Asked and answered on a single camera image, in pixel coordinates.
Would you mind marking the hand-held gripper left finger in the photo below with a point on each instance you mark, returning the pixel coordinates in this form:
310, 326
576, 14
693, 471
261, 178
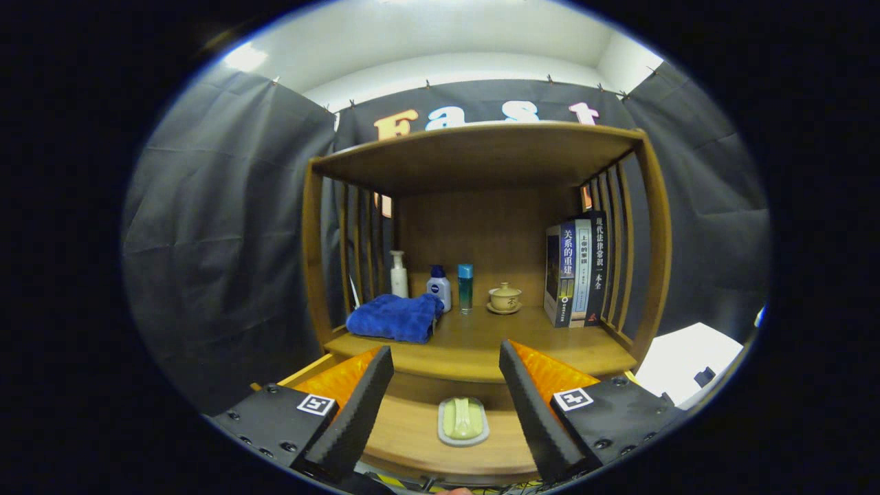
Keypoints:
357, 412

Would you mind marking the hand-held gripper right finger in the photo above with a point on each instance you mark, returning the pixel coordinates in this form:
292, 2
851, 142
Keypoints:
533, 412

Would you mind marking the wooden drawer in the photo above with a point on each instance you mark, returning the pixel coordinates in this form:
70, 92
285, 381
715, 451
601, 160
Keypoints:
412, 433

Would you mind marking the green soap bar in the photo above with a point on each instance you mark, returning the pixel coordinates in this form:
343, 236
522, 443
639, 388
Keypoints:
463, 419

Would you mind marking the wooden countertop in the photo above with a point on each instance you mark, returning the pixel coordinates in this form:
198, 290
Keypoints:
474, 344

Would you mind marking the wooden cabinet with slatted shelf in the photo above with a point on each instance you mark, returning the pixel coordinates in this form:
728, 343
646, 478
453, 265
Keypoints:
481, 234

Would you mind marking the blue folded towel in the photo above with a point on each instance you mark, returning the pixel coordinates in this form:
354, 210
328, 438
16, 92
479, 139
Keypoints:
395, 317

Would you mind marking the beige saucer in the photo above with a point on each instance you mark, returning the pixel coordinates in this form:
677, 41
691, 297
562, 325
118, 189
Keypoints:
504, 311

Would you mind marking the beige lidded tea cup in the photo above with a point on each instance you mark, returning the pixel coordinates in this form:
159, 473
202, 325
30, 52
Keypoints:
505, 297

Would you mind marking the teal slim bottle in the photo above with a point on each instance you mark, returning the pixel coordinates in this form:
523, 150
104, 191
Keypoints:
465, 292

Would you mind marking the blue spine book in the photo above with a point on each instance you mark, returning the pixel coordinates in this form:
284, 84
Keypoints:
558, 275

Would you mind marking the white pump bottle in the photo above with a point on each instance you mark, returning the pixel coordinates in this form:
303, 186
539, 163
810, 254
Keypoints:
399, 278

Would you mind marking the white bottle with blue cap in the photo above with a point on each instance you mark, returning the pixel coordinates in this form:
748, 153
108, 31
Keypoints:
438, 292

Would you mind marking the white spine book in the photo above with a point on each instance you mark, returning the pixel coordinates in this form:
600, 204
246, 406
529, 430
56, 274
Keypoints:
581, 275

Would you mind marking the black spine book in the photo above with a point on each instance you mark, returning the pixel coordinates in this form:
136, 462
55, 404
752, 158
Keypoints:
598, 268

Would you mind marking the white side table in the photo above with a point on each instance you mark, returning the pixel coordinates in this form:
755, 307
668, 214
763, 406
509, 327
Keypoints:
680, 350

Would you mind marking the small black object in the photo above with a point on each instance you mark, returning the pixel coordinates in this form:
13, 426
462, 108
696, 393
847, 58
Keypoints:
705, 377

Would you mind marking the black backdrop cloth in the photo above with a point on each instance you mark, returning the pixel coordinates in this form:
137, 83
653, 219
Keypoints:
227, 261

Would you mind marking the small ceiling light panel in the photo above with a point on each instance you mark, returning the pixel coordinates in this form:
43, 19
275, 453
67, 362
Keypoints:
245, 58

